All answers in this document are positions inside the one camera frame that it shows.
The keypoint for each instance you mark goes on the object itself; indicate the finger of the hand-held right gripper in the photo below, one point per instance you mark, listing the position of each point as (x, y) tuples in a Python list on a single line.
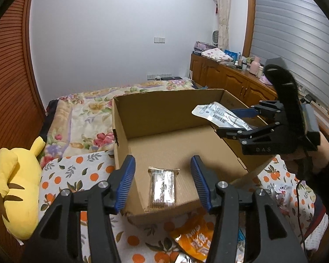
[(244, 112), (235, 133)]

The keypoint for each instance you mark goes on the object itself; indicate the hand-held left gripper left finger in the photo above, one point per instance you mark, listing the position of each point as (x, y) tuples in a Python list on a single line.
[(125, 180)]

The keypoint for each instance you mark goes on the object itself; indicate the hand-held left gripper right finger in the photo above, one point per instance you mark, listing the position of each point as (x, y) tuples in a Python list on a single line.
[(201, 182)]

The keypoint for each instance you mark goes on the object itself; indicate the clear silver snack packet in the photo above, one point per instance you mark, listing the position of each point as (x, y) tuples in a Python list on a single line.
[(216, 112)]

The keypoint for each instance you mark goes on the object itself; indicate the cardboard box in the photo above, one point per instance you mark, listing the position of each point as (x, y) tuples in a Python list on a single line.
[(167, 142)]

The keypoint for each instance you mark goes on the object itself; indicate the small blue snack packet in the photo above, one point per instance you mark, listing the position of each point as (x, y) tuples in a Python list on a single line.
[(241, 235)]

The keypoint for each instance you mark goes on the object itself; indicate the white red snack packet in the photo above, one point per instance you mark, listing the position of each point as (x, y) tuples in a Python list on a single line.
[(281, 197)]

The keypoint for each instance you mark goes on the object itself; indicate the person's right hand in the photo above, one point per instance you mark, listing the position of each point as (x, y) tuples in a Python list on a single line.
[(323, 153)]

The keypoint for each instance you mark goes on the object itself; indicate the purple cloth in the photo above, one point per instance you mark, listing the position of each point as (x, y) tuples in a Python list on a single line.
[(266, 80)]

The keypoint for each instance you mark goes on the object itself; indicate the wooden cabinet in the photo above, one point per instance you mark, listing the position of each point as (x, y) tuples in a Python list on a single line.
[(216, 74)]

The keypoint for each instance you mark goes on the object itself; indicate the pink bottle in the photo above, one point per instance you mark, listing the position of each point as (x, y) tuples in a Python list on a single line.
[(255, 65)]

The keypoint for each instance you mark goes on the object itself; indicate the orange snack packet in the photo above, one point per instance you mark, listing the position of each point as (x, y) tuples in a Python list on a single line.
[(194, 238)]

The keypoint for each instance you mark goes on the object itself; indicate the orange fruit print sheet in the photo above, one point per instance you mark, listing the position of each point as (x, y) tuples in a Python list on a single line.
[(68, 175)]

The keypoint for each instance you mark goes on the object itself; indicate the blue boxes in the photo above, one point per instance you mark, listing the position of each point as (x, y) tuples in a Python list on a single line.
[(230, 54)]

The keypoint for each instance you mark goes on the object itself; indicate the folded floral cloth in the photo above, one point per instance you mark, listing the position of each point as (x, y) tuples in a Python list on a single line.
[(216, 54)]

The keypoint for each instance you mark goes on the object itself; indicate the window with grey blind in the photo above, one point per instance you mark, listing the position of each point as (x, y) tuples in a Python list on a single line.
[(290, 33)]

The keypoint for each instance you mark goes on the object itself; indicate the floral quilt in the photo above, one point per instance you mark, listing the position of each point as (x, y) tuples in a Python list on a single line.
[(85, 120)]

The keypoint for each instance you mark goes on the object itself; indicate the purple box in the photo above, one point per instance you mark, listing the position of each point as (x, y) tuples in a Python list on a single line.
[(203, 45)]

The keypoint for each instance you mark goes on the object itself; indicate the black flat device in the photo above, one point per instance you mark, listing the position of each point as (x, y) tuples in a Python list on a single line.
[(172, 78)]

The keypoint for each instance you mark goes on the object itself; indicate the small white fan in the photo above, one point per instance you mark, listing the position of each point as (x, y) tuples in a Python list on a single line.
[(215, 38)]

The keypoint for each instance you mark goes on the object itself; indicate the beige patterned curtain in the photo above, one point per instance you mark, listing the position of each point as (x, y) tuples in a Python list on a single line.
[(224, 11)]

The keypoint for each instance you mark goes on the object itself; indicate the yellow plush toy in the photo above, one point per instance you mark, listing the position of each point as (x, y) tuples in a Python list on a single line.
[(16, 186)]

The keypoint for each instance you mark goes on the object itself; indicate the wooden louvered wardrobe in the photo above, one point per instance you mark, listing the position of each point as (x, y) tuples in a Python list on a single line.
[(11, 74)]

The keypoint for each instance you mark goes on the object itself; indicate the white wall switch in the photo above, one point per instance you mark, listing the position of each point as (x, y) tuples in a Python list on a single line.
[(160, 40)]

